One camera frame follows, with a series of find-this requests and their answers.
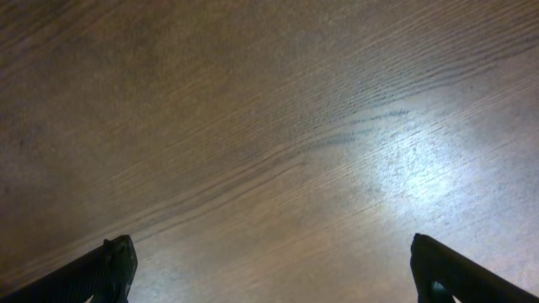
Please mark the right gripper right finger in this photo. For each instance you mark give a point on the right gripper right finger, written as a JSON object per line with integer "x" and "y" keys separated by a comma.
{"x": 444, "y": 275}

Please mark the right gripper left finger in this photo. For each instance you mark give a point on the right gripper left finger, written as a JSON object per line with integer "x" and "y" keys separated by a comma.
{"x": 103, "y": 275}

